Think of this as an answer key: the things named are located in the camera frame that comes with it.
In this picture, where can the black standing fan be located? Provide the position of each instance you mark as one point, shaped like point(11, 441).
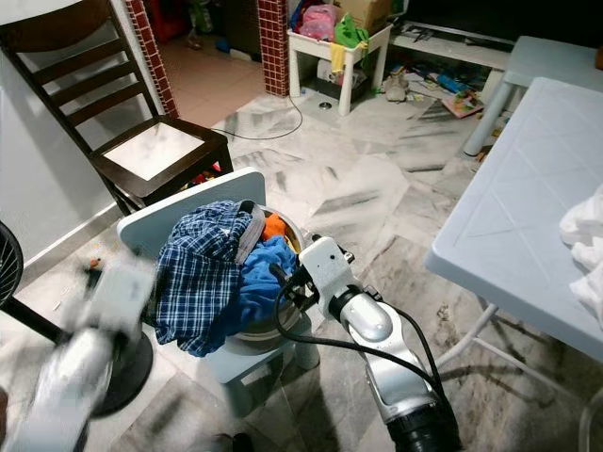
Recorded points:
point(132, 372)

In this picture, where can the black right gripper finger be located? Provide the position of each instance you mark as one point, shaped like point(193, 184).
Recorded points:
point(280, 275)
point(312, 241)

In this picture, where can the colourful picture book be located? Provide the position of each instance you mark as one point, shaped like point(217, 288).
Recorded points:
point(462, 104)

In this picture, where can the white shirt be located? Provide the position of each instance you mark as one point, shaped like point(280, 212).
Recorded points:
point(586, 245)

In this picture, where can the blue plaid shirt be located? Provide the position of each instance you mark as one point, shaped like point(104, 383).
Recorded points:
point(198, 273)

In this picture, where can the black television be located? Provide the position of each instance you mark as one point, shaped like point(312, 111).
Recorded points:
point(499, 19)

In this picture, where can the blue cloth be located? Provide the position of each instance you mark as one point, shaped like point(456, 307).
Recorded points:
point(264, 282)

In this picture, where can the steel basin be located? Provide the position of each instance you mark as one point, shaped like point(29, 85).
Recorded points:
point(268, 325)

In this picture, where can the red tiled pillar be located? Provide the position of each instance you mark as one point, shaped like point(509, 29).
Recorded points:
point(273, 47)
point(151, 56)

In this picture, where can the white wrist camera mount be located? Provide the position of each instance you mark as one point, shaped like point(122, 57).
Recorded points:
point(122, 301)
point(328, 273)

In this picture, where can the small light blue table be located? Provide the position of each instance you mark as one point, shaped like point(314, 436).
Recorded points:
point(551, 58)

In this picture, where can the light blue plastic stool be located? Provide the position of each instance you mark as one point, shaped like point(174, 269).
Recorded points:
point(160, 212)

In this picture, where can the dark wooden chair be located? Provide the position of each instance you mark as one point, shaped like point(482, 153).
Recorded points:
point(57, 42)

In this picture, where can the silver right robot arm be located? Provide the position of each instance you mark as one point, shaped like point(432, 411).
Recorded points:
point(396, 367)

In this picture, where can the cardboard box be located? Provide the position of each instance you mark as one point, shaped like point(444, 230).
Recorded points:
point(367, 13)

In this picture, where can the bright green bag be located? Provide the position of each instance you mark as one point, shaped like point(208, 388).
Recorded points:
point(350, 33)

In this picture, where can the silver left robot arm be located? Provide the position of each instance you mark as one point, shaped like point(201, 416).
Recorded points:
point(66, 395)

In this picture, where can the small white side table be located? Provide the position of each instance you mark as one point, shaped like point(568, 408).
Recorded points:
point(316, 47)

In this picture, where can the white television stand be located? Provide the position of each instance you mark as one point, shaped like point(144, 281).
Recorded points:
point(452, 47)

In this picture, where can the yellow cloth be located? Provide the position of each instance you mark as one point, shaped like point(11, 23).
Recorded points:
point(339, 58)

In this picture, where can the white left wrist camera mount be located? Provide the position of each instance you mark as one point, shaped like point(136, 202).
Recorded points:
point(122, 301)

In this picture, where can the light blue folding table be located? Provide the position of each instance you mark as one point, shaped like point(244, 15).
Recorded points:
point(518, 198)

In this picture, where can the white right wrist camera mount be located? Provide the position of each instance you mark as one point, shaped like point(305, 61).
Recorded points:
point(328, 273)

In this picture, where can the pink bag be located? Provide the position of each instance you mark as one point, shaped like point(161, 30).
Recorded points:
point(317, 24)

